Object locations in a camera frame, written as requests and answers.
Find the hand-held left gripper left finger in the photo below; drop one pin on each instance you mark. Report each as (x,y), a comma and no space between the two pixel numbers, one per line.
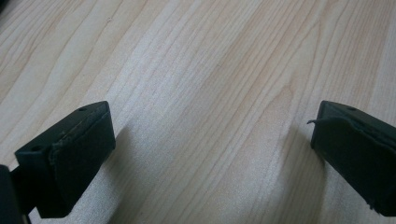
(71,158)

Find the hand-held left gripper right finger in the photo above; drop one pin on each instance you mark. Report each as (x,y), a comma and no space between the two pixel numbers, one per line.
(358,149)

